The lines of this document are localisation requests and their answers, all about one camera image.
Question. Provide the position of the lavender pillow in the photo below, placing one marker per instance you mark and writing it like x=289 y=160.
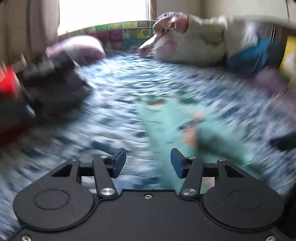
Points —
x=83 y=49

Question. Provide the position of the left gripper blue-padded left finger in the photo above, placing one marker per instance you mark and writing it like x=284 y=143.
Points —
x=105 y=169

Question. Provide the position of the cream pink folded duvet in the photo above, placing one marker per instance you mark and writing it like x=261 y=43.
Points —
x=188 y=39

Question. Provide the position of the teal blue blanket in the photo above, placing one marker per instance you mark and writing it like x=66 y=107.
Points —
x=251 y=60

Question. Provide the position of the blue white patterned quilt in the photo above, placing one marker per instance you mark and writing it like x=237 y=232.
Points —
x=108 y=120

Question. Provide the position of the teal lion print baby garment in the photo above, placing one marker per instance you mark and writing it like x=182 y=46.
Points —
x=195 y=130

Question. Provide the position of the red sweater with green patch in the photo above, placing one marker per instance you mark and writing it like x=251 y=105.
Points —
x=10 y=86

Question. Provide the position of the dark striped folded garment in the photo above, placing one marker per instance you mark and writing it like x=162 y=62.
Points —
x=46 y=69

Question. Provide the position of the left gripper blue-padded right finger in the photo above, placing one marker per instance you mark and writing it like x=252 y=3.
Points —
x=191 y=170

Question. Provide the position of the purple bed sheet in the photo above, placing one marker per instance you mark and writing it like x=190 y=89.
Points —
x=274 y=83

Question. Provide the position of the lilac folded clothes stack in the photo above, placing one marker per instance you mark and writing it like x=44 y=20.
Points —
x=53 y=96

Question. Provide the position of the colourful alphabet play mat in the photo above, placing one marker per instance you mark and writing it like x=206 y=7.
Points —
x=117 y=35

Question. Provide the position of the yellow cartoon cushion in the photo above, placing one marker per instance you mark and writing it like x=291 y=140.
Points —
x=287 y=66

